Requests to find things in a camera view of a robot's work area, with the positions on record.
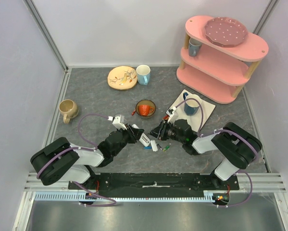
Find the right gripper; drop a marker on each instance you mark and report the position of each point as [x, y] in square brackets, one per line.
[162, 131]

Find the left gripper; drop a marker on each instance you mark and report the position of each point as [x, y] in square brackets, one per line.
[134, 133]

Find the white remote control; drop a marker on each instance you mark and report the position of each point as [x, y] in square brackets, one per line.
[144, 138]

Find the white battery cover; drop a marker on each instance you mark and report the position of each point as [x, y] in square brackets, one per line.
[154, 145]

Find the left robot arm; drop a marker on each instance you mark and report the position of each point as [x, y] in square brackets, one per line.
[62, 160]

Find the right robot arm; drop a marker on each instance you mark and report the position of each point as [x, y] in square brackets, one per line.
[239, 147]

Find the orange cup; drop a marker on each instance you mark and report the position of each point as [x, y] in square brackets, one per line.
[145, 110]

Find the brown patterned bowl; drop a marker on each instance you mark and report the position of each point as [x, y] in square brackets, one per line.
[147, 102]

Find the dark blue mug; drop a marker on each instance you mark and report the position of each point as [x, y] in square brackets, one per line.
[190, 107]

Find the yellow floral plate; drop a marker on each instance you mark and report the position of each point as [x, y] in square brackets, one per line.
[122, 78]

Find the light blue mug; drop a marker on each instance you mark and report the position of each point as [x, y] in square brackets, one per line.
[143, 74]

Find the beige ceramic mug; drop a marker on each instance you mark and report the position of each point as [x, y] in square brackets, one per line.
[68, 110]

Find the pink three-tier shelf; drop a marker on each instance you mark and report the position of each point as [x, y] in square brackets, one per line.
[218, 73]

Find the blue mug on shelf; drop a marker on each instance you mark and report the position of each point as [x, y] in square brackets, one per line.
[193, 47]

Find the mauve polka dot plate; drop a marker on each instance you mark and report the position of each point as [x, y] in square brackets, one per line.
[225, 32]

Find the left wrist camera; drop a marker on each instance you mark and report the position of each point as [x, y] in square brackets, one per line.
[118, 121]

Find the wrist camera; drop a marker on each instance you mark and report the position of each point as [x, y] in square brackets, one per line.
[118, 121]
[172, 114]

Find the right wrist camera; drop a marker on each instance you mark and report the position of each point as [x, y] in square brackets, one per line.
[172, 114]

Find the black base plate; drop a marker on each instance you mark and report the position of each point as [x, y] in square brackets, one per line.
[158, 184]

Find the slotted cable duct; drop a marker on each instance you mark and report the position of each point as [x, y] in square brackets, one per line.
[85, 197]

